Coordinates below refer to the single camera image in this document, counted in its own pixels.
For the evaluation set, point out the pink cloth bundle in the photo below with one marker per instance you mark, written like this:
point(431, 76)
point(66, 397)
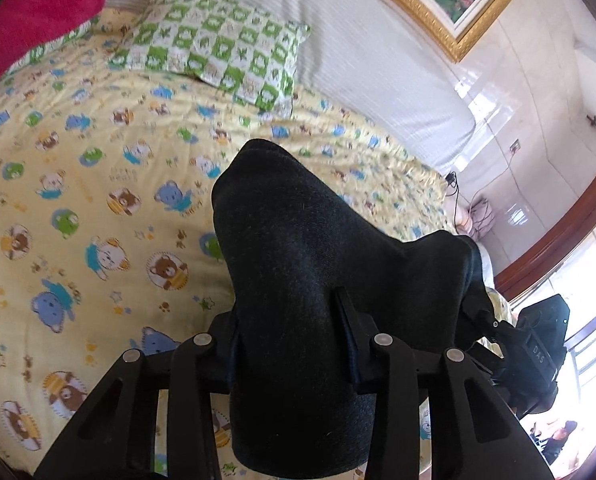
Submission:
point(479, 216)

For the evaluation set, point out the white bed sheet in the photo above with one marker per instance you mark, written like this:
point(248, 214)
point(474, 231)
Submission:
point(486, 265)

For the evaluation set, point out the green checkered pillow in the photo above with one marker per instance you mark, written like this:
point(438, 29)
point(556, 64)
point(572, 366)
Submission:
point(218, 45)
point(48, 47)

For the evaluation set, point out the dark navy pants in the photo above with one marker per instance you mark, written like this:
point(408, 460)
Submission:
point(298, 270)

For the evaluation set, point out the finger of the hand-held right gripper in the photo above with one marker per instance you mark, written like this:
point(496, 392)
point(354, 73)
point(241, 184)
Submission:
point(490, 332)

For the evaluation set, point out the black charger plug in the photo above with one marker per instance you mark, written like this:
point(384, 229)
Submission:
point(450, 178)

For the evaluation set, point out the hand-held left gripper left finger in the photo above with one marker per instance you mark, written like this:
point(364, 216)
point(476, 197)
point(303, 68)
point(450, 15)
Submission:
point(193, 375)

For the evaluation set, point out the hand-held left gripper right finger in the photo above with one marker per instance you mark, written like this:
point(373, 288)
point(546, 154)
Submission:
point(360, 355)

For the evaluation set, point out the magenta fleece blanket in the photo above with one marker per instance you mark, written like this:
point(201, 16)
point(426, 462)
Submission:
point(33, 10)

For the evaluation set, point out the white wall socket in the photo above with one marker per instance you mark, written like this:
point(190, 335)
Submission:
point(515, 146)

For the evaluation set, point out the yellow bear print blanket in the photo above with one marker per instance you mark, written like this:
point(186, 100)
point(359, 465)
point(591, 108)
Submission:
point(103, 200)

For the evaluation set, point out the wooden door frame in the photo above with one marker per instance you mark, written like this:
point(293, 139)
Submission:
point(562, 220)

